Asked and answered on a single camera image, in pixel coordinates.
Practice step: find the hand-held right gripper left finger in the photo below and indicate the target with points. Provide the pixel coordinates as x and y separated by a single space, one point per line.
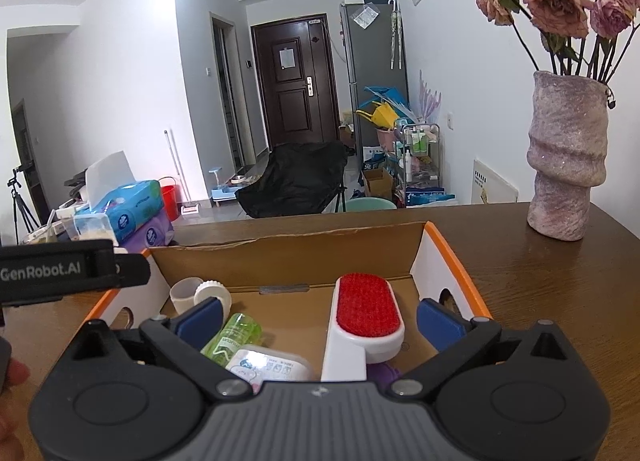
200 317

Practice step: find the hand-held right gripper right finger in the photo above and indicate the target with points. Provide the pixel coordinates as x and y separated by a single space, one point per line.
437 319

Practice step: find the white tape roll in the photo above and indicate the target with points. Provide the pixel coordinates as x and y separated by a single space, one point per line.
182 296

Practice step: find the white ribbed cap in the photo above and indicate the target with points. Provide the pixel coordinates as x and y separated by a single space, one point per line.
212 290

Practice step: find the green plastic bottle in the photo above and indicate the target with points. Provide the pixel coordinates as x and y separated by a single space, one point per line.
240 333

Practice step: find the red and white lint brush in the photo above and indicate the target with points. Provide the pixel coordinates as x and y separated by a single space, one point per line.
365 306

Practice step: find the purple ribbed cap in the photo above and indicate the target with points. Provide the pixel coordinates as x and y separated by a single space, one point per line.
385 375

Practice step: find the white translucent plastic case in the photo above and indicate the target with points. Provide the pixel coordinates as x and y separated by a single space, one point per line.
270 366

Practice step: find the red cardboard box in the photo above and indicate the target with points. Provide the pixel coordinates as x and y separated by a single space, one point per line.
300 256

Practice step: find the person's left hand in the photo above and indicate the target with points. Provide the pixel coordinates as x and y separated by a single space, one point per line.
20 374

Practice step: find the clear plastic food container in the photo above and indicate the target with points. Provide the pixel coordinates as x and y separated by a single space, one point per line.
90 228

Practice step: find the black tripod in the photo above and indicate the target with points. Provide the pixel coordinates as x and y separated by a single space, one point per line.
20 206

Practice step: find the purple tissue pack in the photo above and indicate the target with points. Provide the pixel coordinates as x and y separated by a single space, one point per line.
152 233

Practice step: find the blue tissue pack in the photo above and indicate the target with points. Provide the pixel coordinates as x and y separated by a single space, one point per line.
132 211

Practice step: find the red bucket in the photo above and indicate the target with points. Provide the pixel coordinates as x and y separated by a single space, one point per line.
170 203

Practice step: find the blue and white packet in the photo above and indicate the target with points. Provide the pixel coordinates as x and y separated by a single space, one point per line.
430 197

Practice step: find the blue pet feeder stand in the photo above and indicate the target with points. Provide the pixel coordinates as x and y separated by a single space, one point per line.
222 188

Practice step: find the green basin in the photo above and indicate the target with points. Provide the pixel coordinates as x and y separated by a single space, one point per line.
370 204

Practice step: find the white board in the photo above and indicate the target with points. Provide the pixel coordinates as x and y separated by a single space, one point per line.
495 183

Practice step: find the small brown cardboard box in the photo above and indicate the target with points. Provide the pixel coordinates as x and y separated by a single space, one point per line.
378 183

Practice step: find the white mop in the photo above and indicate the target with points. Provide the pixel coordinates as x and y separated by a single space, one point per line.
175 166

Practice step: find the metal trolley rack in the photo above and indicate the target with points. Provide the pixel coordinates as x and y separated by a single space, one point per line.
420 161

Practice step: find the black folding chair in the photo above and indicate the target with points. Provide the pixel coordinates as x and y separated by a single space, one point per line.
295 176

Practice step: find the pink bucket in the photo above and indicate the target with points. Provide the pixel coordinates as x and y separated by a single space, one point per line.
387 137

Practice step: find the pink stone vase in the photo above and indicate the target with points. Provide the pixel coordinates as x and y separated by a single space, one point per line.
567 156

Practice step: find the purple fairy wings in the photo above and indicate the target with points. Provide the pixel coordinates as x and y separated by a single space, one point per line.
427 98

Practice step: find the dark brown door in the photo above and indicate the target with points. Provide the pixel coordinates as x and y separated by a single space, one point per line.
295 101

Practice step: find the grey refrigerator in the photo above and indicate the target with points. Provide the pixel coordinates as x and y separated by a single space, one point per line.
372 56

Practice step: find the paper sheet on door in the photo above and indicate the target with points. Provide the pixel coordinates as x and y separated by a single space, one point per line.
287 57

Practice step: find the white folded umbrella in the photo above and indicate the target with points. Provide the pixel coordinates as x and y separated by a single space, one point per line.
396 36

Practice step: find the clear plastic bag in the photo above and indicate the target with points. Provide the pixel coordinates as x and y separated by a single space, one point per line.
365 16

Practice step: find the dried rose bouquet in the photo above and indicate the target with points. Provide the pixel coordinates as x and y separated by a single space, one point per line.
555 1

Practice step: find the white wall socket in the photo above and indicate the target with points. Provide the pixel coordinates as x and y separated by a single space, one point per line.
450 121

